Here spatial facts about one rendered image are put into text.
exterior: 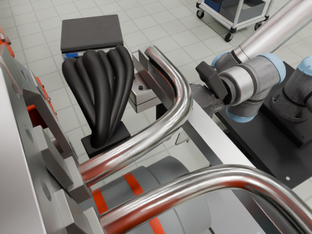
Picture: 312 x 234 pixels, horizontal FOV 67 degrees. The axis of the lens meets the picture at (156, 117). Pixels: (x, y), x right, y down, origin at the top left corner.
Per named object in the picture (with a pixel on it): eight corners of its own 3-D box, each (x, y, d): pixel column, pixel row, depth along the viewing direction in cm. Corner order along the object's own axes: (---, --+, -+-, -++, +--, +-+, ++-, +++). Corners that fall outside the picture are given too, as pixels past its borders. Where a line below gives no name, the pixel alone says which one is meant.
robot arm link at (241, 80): (258, 81, 54) (230, 57, 59) (242, 88, 52) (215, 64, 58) (246, 106, 61) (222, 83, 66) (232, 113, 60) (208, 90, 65)
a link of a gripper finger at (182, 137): (187, 160, 50) (199, 127, 56) (190, 146, 46) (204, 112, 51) (173, 154, 51) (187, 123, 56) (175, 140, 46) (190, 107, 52)
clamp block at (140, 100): (124, 97, 45) (120, 76, 40) (165, 80, 47) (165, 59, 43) (136, 115, 42) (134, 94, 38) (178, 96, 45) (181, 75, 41)
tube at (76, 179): (36, 99, 34) (-3, 33, 25) (153, 55, 40) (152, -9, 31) (77, 207, 25) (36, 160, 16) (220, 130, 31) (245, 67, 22)
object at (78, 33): (124, 51, 197) (120, 12, 170) (130, 81, 176) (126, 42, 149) (72, 58, 192) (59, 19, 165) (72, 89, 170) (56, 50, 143)
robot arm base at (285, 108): (285, 86, 123) (295, 72, 115) (318, 110, 114) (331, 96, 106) (262, 102, 116) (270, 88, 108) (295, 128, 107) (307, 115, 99)
